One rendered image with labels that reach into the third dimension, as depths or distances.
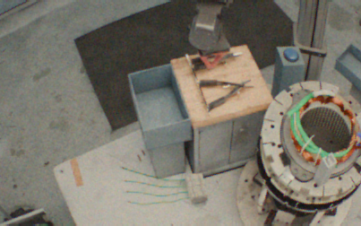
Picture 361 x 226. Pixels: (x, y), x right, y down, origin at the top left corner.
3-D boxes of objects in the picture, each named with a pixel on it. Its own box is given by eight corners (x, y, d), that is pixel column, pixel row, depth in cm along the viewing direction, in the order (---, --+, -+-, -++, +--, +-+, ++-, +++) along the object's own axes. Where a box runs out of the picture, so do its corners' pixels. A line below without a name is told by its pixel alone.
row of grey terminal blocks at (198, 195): (209, 204, 125) (209, 198, 122) (191, 208, 125) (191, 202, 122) (201, 174, 131) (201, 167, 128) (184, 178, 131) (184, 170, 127)
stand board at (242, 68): (193, 129, 109) (193, 123, 107) (170, 65, 119) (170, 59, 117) (273, 108, 111) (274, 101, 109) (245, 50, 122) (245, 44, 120)
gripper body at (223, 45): (202, 58, 103) (203, 36, 97) (188, 29, 109) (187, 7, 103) (230, 53, 104) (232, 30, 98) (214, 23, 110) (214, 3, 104)
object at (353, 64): (380, 139, 133) (405, 90, 110) (366, 159, 129) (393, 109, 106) (335, 98, 144) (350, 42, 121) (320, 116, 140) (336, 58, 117)
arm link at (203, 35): (235, -18, 92) (195, -25, 92) (231, 13, 85) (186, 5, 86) (229, 18, 102) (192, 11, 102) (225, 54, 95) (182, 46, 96)
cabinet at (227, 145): (194, 181, 130) (193, 128, 109) (176, 126, 141) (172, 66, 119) (261, 161, 132) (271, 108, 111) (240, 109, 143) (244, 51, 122)
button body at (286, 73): (293, 117, 141) (305, 65, 120) (274, 120, 140) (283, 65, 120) (288, 99, 145) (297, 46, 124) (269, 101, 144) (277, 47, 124)
